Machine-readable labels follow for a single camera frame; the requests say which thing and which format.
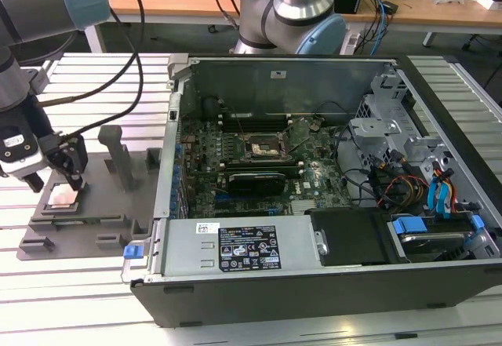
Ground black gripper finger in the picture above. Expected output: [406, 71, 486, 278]
[23, 171, 46, 195]
[38, 130, 89, 193]

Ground silver CPU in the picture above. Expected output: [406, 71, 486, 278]
[45, 184, 79, 209]

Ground metal socket cover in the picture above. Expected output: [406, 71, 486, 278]
[280, 120, 315, 153]

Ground CPU socket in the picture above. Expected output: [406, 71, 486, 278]
[241, 130, 293, 162]

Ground grey parts rack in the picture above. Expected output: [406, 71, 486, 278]
[17, 125, 164, 261]

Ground grey plastic case latch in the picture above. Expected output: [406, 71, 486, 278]
[166, 53, 192, 82]

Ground silver power supply unit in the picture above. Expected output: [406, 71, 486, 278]
[158, 215, 329, 281]

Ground thin metal locking lever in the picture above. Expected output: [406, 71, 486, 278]
[230, 107, 248, 138]

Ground wooden desk white legs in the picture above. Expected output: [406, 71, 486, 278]
[107, 0, 502, 51]

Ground black graphics card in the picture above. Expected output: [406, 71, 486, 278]
[226, 170, 287, 198]

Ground black RAM slot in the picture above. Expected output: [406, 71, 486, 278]
[220, 166, 306, 178]
[219, 158, 304, 169]
[218, 113, 292, 122]
[218, 119, 293, 127]
[219, 125, 293, 133]

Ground silver chipset heatsink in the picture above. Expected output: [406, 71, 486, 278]
[290, 198, 318, 213]

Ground black PC case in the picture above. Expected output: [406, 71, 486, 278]
[121, 52, 502, 328]

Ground green motherboard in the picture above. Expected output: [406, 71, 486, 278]
[178, 113, 356, 220]

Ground black drive bay cover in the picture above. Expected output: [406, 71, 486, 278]
[309, 208, 395, 268]

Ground white power strip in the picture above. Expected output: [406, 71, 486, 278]
[340, 31, 361, 56]

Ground silver metal drive cage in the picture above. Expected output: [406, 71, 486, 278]
[347, 69, 458, 190]

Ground hard disk blue carrier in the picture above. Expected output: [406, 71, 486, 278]
[388, 213, 486, 264]

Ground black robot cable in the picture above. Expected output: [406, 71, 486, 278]
[58, 0, 147, 140]

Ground black power cable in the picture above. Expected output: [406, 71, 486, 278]
[333, 124, 380, 210]

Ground blue hanging cable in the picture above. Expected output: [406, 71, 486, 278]
[370, 0, 389, 55]

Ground coloured power wire bundle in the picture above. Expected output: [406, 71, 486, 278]
[376, 172, 429, 208]

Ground blue flat data cable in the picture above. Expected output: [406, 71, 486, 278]
[438, 168, 454, 221]
[427, 176, 443, 221]

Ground red data cable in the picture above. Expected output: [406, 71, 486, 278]
[449, 188, 475, 214]

